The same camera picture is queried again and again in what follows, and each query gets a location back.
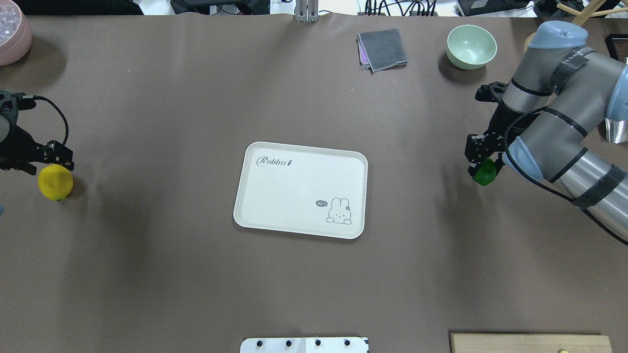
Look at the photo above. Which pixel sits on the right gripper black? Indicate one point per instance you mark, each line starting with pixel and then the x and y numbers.
pixel 499 122

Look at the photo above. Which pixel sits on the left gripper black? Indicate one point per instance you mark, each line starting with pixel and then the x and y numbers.
pixel 16 138

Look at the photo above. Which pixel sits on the green lime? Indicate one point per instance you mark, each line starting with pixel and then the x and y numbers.
pixel 486 172

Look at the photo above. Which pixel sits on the yellow lemon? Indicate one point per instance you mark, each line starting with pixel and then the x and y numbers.
pixel 55 182

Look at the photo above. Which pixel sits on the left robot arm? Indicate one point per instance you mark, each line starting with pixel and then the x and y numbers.
pixel 2 127

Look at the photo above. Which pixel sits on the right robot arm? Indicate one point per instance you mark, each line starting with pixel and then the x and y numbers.
pixel 560 93

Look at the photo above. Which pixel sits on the cream rabbit print tray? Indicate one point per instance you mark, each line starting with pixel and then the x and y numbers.
pixel 303 190

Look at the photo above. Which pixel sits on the pale green bowl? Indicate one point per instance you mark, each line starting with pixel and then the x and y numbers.
pixel 470 47

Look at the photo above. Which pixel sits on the pink bowl with crystals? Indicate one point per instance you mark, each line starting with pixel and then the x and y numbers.
pixel 16 38

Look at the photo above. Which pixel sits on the metal scoop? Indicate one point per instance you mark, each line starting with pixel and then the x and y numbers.
pixel 616 131

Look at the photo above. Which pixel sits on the grey folded cloth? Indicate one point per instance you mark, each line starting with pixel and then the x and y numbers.
pixel 384 49

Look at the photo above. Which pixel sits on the purple folded cloth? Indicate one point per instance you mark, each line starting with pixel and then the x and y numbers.
pixel 364 62

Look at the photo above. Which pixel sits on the wooden framed dark box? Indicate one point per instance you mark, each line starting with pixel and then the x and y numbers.
pixel 617 46

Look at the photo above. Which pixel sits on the wooden mug tree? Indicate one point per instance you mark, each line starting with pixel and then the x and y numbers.
pixel 577 11

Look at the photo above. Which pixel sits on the bamboo cutting board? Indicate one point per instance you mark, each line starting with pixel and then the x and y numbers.
pixel 529 343

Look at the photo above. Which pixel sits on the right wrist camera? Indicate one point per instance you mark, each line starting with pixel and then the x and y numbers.
pixel 492 92

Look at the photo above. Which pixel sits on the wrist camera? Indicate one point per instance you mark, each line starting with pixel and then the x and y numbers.
pixel 492 92
pixel 12 103

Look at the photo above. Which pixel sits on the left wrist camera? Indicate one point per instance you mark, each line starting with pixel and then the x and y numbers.
pixel 12 103

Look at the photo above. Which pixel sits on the aluminium frame post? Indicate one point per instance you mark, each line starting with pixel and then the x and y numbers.
pixel 307 11

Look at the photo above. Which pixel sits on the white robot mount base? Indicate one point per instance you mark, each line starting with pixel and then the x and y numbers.
pixel 340 344

